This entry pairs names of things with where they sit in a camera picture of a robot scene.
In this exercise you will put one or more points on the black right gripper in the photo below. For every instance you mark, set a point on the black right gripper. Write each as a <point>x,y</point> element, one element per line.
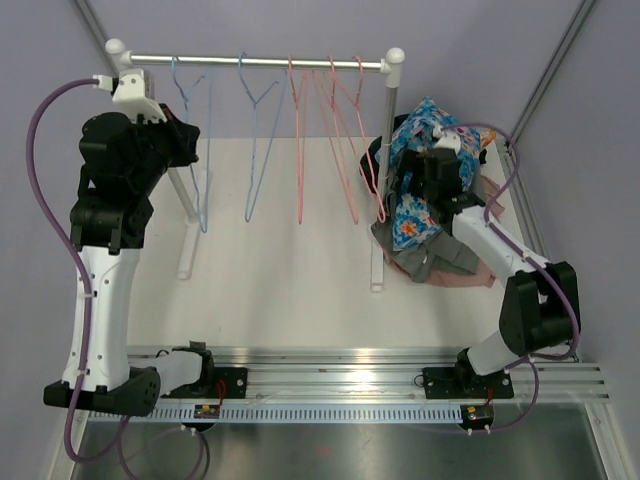
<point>413,162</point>

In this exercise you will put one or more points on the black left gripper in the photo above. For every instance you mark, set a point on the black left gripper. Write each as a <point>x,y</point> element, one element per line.
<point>183,136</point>

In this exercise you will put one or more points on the blue floral garment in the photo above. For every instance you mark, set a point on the blue floral garment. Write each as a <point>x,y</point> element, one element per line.
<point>409,221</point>

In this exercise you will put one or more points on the blue wire hanger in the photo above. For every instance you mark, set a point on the blue wire hanger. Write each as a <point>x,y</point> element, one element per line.
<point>200,171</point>
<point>257,166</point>

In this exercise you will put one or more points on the orange floral skirt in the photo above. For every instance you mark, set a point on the orange floral skirt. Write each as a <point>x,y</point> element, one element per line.
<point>487,137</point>

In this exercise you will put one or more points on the dark green plaid skirt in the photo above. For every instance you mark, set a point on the dark green plaid skirt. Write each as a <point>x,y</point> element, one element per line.
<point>369,165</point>

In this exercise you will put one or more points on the grey skirt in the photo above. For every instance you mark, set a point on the grey skirt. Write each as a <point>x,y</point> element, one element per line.
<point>430,257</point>

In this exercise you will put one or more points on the pink pleated skirt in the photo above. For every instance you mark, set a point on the pink pleated skirt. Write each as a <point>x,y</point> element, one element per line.
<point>470,277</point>

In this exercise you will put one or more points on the pink hanger of floral skirt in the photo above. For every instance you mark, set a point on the pink hanger of floral skirt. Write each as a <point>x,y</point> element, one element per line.
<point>333,120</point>

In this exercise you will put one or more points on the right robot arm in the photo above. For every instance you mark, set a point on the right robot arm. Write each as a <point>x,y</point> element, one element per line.
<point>540,307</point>

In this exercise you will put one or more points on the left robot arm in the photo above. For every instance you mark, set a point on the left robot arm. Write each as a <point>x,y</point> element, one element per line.
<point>124,159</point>

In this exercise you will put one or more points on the silver clothes rack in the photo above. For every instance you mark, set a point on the silver clothes rack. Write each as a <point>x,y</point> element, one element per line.
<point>390,66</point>

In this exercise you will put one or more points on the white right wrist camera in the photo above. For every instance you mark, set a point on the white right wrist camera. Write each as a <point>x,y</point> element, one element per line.
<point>446,138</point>

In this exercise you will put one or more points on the aluminium frame post left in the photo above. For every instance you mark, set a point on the aluminium frame post left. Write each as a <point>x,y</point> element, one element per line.
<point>93,27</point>

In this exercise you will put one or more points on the aluminium frame post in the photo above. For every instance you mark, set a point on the aluminium frame post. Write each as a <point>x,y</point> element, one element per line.
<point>569,36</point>
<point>93,27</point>

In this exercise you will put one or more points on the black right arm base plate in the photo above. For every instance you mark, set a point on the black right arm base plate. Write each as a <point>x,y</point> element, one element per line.
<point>448,383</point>

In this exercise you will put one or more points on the aluminium frame post right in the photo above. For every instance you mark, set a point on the aluminium frame post right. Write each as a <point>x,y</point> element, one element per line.
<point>569,36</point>

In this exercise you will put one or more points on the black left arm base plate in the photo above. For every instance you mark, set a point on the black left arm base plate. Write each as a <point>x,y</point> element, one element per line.
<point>226,382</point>

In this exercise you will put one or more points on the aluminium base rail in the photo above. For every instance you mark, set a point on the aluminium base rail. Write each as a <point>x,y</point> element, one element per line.
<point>383,375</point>

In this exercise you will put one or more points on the white slotted cable duct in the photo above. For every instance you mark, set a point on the white slotted cable duct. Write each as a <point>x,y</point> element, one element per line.
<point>238,413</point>

